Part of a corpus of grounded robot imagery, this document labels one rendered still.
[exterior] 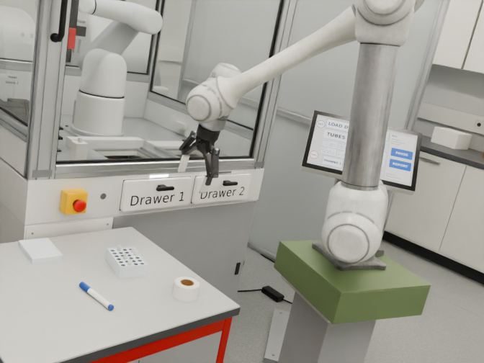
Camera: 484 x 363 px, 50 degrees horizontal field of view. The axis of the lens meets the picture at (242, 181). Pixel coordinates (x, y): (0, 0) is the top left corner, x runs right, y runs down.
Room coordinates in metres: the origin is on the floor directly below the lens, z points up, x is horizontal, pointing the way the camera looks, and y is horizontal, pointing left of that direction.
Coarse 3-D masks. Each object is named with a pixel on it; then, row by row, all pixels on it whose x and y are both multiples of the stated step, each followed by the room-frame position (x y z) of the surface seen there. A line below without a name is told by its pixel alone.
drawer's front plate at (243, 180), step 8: (200, 176) 1.92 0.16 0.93; (224, 176) 1.99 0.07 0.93; (232, 176) 2.03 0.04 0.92; (240, 176) 2.06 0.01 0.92; (248, 176) 2.10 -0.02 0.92; (200, 184) 1.91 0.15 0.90; (216, 184) 1.97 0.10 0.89; (240, 184) 2.07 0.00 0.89; (248, 184) 2.10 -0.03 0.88; (208, 192) 1.95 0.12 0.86; (216, 192) 1.98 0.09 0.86; (224, 192) 2.01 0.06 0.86; (232, 192) 2.04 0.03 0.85; (240, 192) 2.07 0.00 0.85; (192, 200) 1.91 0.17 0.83; (200, 200) 1.92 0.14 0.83; (208, 200) 1.95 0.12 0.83; (216, 200) 1.98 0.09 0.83; (224, 200) 2.01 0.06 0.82
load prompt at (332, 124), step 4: (328, 120) 2.47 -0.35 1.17; (332, 120) 2.47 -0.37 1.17; (336, 120) 2.47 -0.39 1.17; (328, 124) 2.46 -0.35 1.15; (332, 124) 2.46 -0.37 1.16; (336, 124) 2.46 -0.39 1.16; (340, 124) 2.46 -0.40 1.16; (344, 124) 2.46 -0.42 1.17; (348, 124) 2.46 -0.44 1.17; (332, 128) 2.45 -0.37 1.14; (336, 128) 2.45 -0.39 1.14; (340, 128) 2.45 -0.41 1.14; (344, 128) 2.45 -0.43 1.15; (348, 128) 2.45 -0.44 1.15; (388, 132) 2.45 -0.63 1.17; (388, 136) 2.43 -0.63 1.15; (388, 140) 2.42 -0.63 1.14
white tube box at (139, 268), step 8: (112, 248) 1.42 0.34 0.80; (128, 248) 1.44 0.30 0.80; (112, 256) 1.37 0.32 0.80; (120, 256) 1.38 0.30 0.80; (128, 256) 1.39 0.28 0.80; (136, 256) 1.40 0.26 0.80; (112, 264) 1.36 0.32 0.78; (120, 264) 1.33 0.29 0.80; (136, 264) 1.36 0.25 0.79; (144, 264) 1.35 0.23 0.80; (120, 272) 1.31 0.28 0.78; (128, 272) 1.33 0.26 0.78; (136, 272) 1.34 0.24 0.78; (144, 272) 1.36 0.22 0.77
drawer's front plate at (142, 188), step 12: (132, 180) 1.70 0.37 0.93; (144, 180) 1.73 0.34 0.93; (156, 180) 1.76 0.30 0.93; (168, 180) 1.80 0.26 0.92; (180, 180) 1.84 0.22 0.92; (192, 180) 1.88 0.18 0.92; (132, 192) 1.69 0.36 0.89; (144, 192) 1.73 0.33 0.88; (156, 192) 1.77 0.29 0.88; (168, 192) 1.80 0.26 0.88; (120, 204) 1.68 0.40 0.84; (132, 204) 1.70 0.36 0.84; (144, 204) 1.73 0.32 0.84; (156, 204) 1.77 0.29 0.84; (168, 204) 1.81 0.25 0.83; (180, 204) 1.85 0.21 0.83
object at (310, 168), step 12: (312, 120) 2.47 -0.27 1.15; (348, 120) 2.48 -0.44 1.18; (312, 132) 2.43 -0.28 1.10; (408, 132) 2.45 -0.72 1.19; (420, 144) 2.41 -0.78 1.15; (300, 168) 2.34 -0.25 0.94; (312, 168) 2.31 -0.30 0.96; (324, 168) 2.31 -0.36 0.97; (384, 180) 2.28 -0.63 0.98; (408, 192) 2.27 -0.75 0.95
